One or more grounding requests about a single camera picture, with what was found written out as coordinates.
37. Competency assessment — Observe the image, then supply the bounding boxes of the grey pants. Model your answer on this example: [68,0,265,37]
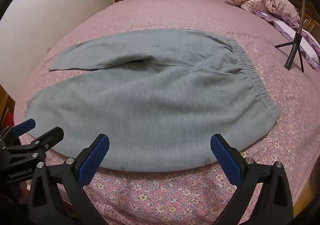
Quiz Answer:
[25,29,281,172]

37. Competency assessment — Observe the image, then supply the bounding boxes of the wooden nightstand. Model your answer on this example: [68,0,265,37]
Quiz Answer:
[0,85,16,126]

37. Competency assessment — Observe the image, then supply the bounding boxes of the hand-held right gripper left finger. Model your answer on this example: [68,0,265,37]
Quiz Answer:
[27,134,110,225]

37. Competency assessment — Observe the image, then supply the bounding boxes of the black tripod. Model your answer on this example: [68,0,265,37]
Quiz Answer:
[274,0,307,73]

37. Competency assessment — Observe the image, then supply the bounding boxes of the pink floral bed sheet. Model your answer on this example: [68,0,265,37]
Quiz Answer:
[14,0,320,225]

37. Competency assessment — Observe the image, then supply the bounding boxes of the purple ruffled pillow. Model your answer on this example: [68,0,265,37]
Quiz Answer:
[254,9,320,72]

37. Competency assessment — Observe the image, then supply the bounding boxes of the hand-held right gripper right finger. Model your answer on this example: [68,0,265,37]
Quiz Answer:
[210,134,293,225]

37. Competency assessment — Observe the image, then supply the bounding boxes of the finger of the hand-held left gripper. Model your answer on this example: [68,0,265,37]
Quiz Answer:
[0,118,36,145]
[7,126,65,159]

